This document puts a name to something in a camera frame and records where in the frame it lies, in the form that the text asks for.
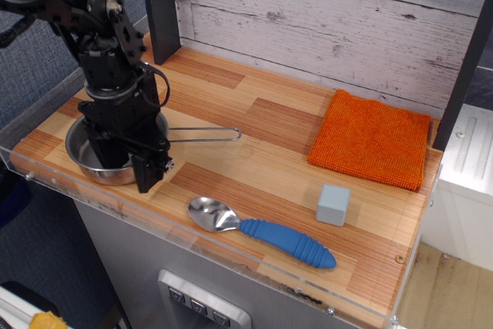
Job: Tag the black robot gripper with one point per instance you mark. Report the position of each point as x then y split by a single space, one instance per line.
125 127

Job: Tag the silver dispenser button panel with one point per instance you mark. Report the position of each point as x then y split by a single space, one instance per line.
191 306

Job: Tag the grey cube block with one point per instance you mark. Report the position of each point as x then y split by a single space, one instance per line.
332 205

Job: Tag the clear acrylic table guard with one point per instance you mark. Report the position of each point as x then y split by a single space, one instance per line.
263 175

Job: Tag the silver steel pan with handle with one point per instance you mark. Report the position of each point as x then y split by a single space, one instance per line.
79 150

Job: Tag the dark grey left post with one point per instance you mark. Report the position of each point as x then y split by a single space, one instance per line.
164 29

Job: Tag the spoon with blue handle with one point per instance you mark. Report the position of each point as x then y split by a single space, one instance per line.
214 216

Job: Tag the yellow and black bag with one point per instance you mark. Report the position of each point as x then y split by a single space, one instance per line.
47 320

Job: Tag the orange folded cloth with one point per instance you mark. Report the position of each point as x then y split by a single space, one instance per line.
371 140

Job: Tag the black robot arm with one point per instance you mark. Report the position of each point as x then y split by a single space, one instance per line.
99 35

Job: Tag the white appliance on right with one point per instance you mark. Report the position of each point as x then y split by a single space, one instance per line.
458 221

